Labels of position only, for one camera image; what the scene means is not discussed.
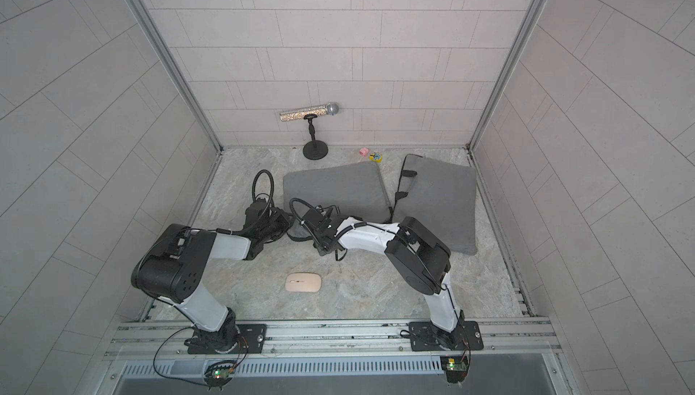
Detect left pink computer mouse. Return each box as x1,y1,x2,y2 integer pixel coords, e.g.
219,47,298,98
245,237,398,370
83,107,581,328
285,273,322,293

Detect left circuit board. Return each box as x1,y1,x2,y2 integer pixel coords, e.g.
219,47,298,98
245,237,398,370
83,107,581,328
204,360,237,391

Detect small yellow blue toy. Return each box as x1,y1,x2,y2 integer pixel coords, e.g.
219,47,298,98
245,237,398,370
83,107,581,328
369,152,382,163

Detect circuit board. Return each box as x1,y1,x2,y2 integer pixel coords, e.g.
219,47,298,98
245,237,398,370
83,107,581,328
440,355,471,384
204,360,237,391

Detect right circuit board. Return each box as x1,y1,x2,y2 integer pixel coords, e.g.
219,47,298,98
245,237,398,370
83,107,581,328
440,355,471,384

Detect black cable left base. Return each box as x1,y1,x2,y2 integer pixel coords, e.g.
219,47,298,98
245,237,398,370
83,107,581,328
151,326,218,388

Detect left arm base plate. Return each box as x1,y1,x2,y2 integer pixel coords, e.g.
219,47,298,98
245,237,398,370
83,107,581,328
184,324,267,354

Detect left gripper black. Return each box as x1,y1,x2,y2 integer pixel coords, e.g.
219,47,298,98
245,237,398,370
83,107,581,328
260,210,300,245

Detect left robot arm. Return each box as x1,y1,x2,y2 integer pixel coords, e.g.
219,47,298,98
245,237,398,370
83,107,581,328
131,201,293,354

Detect black microphone stand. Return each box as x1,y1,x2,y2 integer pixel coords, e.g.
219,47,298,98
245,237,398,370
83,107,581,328
302,114,329,161

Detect grey laptop bag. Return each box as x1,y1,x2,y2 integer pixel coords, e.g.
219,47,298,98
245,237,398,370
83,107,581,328
392,154,478,256
283,163,391,225

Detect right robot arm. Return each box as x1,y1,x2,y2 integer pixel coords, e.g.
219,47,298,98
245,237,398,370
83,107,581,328
299,208,469,352

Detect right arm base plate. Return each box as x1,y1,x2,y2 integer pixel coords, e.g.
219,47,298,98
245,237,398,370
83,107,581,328
401,321,484,352

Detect glitter microphone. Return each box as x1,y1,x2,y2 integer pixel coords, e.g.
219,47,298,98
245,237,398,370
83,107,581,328
279,102,340,122

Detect aluminium mounting rail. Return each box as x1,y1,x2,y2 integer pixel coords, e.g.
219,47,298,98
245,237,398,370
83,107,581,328
102,317,562,360

